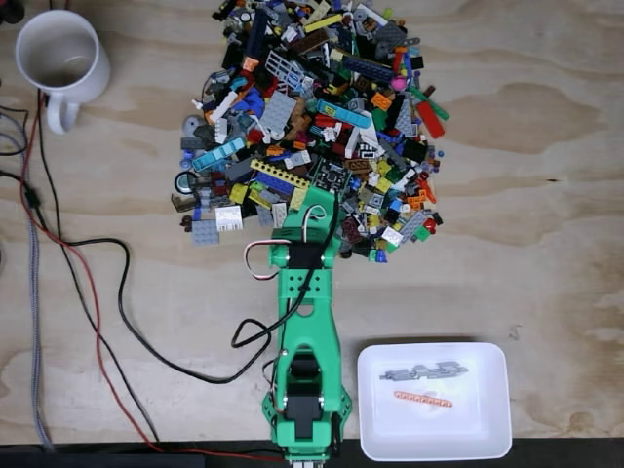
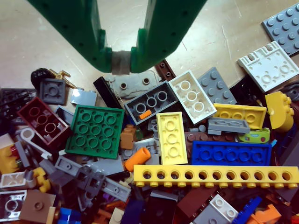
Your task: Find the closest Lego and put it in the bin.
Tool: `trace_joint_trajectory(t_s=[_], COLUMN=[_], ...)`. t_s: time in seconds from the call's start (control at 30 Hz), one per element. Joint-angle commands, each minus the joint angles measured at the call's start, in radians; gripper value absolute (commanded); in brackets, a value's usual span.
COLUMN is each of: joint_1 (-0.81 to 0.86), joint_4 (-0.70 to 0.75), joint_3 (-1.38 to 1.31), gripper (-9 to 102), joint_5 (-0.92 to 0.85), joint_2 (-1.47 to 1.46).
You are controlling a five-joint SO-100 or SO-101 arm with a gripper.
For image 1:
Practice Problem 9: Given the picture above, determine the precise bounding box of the white Lego window grille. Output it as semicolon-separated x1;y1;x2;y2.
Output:
265;48;299;82

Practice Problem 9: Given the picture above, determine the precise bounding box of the light blue Lego car piece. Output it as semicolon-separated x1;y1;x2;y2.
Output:
191;137;247;173

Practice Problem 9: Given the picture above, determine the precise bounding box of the grey small Lego plate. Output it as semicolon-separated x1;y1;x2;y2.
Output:
190;218;220;246

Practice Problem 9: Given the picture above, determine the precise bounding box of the red cable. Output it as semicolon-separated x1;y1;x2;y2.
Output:
19;92;287;462

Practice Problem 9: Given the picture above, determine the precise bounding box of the yellow Lego technic beam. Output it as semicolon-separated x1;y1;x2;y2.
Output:
250;158;313;190

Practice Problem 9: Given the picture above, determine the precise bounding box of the dark blue long Lego plate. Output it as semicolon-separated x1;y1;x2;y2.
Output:
340;52;395;85

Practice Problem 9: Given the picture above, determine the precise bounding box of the black square Lego plate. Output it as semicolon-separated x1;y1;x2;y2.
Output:
400;138;429;163

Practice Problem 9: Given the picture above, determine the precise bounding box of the dark brown Lego plate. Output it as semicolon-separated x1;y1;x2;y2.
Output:
290;31;326;56

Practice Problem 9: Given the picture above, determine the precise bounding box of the grey Lego assembly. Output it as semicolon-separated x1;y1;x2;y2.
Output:
378;360;470;383

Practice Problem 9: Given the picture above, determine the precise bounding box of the white red black servo wire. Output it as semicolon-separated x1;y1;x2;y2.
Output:
242;203;329;282

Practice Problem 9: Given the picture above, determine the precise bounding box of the white printed Lego brick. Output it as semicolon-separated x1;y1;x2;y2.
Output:
214;205;244;234

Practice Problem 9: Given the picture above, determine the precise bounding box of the orange Lego technic beam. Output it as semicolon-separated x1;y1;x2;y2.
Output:
392;390;453;409

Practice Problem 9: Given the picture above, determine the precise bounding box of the azure long Lego plate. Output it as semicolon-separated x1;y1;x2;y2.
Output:
316;99;371;130

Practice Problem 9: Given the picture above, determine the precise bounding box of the grey braided cable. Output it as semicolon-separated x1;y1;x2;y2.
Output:
0;104;54;452

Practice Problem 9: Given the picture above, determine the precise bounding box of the red long Lego plate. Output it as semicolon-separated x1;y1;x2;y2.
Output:
416;99;448;139

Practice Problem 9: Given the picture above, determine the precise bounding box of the green long Lego plate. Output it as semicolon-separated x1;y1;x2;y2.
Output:
408;86;450;121

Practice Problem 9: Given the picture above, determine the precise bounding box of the thin black cable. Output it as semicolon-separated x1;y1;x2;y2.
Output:
36;90;161;443

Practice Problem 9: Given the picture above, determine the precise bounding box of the white plastic bin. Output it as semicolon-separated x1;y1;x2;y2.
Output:
357;342;513;462

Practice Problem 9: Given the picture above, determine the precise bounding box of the green camera circuit board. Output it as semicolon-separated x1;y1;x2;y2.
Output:
311;158;353;194

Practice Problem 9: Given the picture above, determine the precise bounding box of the black camera cable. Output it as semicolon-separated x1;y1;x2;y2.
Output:
60;194;340;384

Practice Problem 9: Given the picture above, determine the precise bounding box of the white ceramic mug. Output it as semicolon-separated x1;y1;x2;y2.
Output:
14;9;112;136

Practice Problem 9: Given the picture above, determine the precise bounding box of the grey square Lego plate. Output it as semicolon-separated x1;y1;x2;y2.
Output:
258;91;298;131

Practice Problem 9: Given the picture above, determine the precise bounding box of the yellow long Lego plate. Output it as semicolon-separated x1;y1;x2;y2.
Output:
304;13;344;34

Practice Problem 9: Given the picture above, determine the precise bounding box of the dark blue Lego bar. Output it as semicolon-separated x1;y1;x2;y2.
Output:
245;9;269;59

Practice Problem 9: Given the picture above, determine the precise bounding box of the grey Lego wedge plate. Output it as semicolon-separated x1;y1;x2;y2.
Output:
393;100;415;137

